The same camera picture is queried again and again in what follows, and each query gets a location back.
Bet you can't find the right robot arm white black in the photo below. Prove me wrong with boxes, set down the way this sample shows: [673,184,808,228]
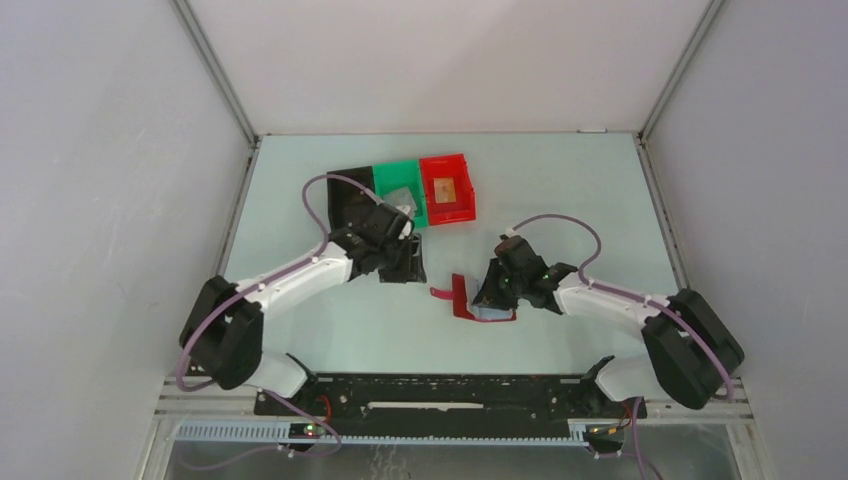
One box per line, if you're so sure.
[471,235,745,418]

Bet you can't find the grey card in green bin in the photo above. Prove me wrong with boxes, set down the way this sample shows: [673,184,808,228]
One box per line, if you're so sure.
[384,187,418,218]

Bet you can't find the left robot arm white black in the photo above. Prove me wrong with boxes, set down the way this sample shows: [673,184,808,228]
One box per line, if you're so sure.
[177,202,414,417]

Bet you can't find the red plastic bin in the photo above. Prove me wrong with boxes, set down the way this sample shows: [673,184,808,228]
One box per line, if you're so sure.
[419,153,477,226]

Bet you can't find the black plastic bin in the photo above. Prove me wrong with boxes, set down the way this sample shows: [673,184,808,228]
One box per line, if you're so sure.
[327,166,382,243]

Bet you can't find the orange card in red bin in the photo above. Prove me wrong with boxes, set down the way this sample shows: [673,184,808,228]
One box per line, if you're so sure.
[433,177,457,204]

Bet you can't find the green plastic bin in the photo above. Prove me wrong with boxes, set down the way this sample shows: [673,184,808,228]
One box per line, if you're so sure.
[373,159,429,229]

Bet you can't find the red leather card holder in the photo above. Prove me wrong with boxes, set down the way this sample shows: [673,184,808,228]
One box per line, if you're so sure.
[429,273,482,323]

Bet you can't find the grey slotted cable duct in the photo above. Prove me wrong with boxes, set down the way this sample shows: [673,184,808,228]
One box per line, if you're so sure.
[174,421,588,446]

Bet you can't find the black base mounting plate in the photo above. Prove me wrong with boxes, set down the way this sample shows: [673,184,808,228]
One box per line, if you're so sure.
[292,373,646,436]

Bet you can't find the aluminium frame rail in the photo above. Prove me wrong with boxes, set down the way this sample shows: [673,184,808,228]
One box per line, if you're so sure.
[154,377,260,419]

